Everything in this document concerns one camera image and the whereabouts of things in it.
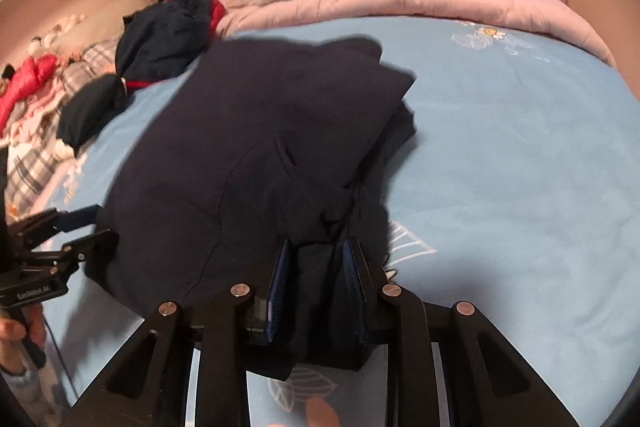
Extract pink clothes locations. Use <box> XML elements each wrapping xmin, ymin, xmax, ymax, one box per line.
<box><xmin>0</xmin><ymin>92</ymin><xmax>66</xmax><ymax>142</ymax></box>

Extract navy zip jacket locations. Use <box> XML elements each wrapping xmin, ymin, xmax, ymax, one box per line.
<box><xmin>95</xmin><ymin>34</ymin><xmax>418</xmax><ymax>380</ymax></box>

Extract red puffer jacket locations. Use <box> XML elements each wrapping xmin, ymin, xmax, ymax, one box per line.
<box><xmin>0</xmin><ymin>54</ymin><xmax>57</xmax><ymax>118</ymax></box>

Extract person's left hand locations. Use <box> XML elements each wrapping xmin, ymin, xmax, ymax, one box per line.
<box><xmin>0</xmin><ymin>304</ymin><xmax>48</xmax><ymax>375</ymax></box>

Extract black cable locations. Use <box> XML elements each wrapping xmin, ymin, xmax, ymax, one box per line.
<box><xmin>44</xmin><ymin>321</ymin><xmax>78</xmax><ymax>400</ymax></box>

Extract pink quilt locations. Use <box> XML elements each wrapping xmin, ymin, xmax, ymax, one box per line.
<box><xmin>215</xmin><ymin>0</ymin><xmax>618</xmax><ymax>68</ymax></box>

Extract blue floral bed sheet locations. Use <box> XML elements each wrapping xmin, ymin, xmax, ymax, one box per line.
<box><xmin>30</xmin><ymin>14</ymin><xmax>640</xmax><ymax>427</ymax></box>

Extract white plush toys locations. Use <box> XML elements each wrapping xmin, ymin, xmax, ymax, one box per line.
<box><xmin>27</xmin><ymin>14</ymin><xmax>86</xmax><ymax>58</ymax></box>

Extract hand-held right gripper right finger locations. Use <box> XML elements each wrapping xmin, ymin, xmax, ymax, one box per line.
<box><xmin>342</xmin><ymin>236</ymin><xmax>576</xmax><ymax>427</ymax></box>

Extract crumpled navy garment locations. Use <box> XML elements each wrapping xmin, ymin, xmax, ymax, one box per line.
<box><xmin>115</xmin><ymin>0</ymin><xmax>216</xmax><ymax>82</ymax></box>

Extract person's left forearm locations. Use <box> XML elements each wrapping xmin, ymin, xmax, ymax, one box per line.
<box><xmin>0</xmin><ymin>357</ymin><xmax>71</xmax><ymax>414</ymax></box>

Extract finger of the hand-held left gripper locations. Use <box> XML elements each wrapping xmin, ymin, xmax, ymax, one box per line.
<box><xmin>25</xmin><ymin>229</ymin><xmax>120</xmax><ymax>280</ymax></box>
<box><xmin>10</xmin><ymin>204</ymin><xmax>103</xmax><ymax>253</ymax></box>

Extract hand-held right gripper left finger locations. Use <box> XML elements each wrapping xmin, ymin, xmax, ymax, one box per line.
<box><xmin>62</xmin><ymin>238</ymin><xmax>296</xmax><ymax>427</ymax></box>

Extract folded dark garment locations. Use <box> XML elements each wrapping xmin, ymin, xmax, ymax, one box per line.
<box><xmin>56</xmin><ymin>73</ymin><xmax>126</xmax><ymax>148</ymax></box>

